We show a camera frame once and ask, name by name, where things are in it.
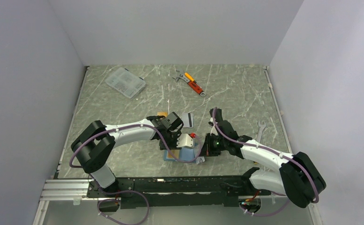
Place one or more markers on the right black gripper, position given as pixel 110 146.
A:
pixel 207 150

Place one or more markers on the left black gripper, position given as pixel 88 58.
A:
pixel 173 146

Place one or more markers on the orange credit cards stack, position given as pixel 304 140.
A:
pixel 162 114

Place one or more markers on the silver grey card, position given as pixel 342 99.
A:
pixel 187 119

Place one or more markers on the blue card holder wallet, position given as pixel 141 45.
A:
pixel 185 154

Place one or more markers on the single orange credit card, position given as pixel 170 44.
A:
pixel 173 154

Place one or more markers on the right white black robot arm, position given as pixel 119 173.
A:
pixel 292 175

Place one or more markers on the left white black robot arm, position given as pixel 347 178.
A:
pixel 94 145

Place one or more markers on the black card case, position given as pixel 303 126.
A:
pixel 216 114

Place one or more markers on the silver open-end wrench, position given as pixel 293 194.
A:
pixel 261 127

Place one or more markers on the red adjustable wrench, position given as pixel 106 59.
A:
pixel 180 75

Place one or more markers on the clear plastic organizer box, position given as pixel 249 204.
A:
pixel 125 82

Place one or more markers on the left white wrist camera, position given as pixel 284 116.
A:
pixel 185 141

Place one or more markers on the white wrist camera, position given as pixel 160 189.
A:
pixel 212 122
pixel 185 141

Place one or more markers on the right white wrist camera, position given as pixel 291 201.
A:
pixel 212 122

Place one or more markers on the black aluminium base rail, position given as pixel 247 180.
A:
pixel 178 191

